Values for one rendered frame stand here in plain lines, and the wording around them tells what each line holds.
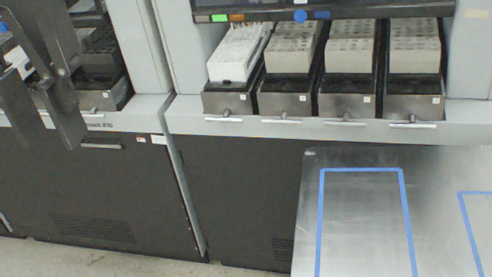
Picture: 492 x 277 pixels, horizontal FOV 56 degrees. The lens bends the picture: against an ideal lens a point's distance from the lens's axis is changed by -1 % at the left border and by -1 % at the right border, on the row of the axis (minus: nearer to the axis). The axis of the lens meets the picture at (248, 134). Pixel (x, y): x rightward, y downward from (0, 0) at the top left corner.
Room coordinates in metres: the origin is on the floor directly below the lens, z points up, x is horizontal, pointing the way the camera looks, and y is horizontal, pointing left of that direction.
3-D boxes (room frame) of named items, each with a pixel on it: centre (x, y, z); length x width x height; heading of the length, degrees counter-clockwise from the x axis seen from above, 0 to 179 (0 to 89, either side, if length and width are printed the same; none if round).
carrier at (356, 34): (1.08, -0.31, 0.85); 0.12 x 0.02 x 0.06; 69
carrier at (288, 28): (1.18, -0.18, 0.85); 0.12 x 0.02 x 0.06; 70
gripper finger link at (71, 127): (0.37, 0.16, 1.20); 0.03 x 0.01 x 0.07; 159
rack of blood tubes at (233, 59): (1.20, -0.02, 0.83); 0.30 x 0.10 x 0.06; 159
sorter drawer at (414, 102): (1.16, -0.50, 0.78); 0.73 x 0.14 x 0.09; 159
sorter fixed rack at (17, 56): (1.45, 0.64, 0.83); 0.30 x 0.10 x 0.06; 159
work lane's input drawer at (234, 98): (1.33, -0.07, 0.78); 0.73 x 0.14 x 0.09; 159
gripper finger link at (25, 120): (0.38, 0.20, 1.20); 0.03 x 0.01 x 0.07; 159
